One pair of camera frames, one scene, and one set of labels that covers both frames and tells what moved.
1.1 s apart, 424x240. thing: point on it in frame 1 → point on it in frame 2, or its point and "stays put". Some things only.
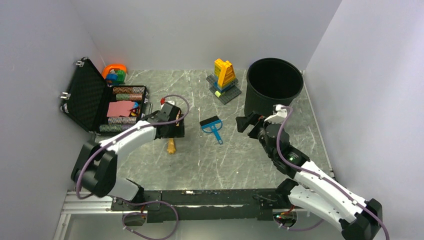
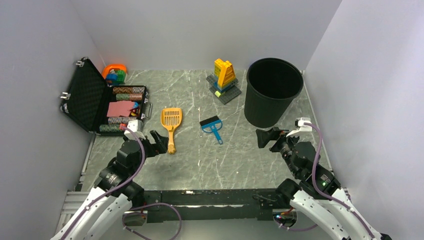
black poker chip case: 91,103 stays put
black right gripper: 253,119 → 264,136
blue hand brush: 212,125 stays put
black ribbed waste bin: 271,81 stays put
